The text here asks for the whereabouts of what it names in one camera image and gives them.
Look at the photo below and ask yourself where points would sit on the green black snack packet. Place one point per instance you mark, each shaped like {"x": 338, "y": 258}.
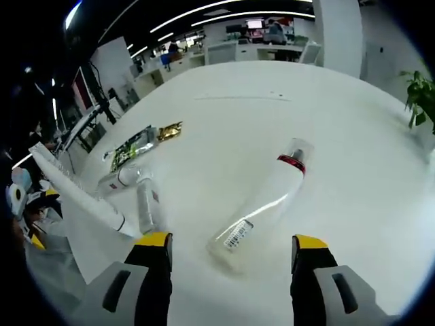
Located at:
{"x": 132, "y": 149}

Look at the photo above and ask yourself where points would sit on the white skincare tube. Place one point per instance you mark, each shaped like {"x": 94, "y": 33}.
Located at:
{"x": 78, "y": 193}

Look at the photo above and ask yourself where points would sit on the long ceiling light strip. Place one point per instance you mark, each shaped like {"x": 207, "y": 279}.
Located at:
{"x": 73, "y": 15}

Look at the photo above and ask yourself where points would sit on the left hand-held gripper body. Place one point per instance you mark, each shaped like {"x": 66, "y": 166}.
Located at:
{"x": 17, "y": 200}

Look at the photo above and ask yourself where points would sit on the curved ceiling light strip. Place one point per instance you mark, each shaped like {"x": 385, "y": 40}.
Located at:
{"x": 190, "y": 15}
{"x": 251, "y": 15}

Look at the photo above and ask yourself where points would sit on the gold foil packet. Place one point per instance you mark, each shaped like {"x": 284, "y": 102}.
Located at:
{"x": 170, "y": 130}

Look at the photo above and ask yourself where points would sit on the red screen monitor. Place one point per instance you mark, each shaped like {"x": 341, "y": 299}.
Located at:
{"x": 83, "y": 91}

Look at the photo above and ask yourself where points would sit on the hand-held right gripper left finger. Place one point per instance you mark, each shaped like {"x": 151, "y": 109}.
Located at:
{"x": 153, "y": 271}

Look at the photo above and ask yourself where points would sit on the potted green plant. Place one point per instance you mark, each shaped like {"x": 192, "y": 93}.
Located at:
{"x": 419, "y": 95}

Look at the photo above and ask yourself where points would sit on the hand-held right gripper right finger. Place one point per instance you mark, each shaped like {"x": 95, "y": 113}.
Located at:
{"x": 309, "y": 271}

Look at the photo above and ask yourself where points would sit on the white square pillar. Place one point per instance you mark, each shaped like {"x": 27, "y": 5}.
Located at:
{"x": 338, "y": 37}

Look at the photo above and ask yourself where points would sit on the small white skincare bottle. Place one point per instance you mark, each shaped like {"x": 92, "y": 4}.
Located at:
{"x": 119, "y": 180}
{"x": 146, "y": 207}

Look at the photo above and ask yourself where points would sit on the tall red-collared skincare bottle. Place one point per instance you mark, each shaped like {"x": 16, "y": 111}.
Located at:
{"x": 265, "y": 203}

